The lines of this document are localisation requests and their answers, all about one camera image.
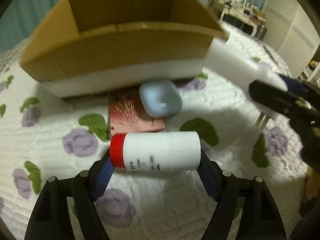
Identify white plug charger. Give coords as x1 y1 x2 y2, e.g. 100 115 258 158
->
204 37 289 130

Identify red cap white bottle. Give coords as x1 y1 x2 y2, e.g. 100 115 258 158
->
109 131 201 172

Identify light blue earbud case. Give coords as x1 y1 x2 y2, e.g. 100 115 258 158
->
139 80 183 118

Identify white louvered wardrobe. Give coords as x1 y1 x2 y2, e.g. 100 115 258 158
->
263 0 319 77

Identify floral quilted bedspread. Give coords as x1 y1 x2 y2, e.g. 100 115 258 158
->
0 19 313 240

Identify white dressing table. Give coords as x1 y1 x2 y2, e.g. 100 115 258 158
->
211 0 267 40

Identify open cardboard box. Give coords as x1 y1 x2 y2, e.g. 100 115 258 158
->
20 0 228 98

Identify green curtain left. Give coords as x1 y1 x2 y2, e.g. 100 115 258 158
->
1 0 59 51

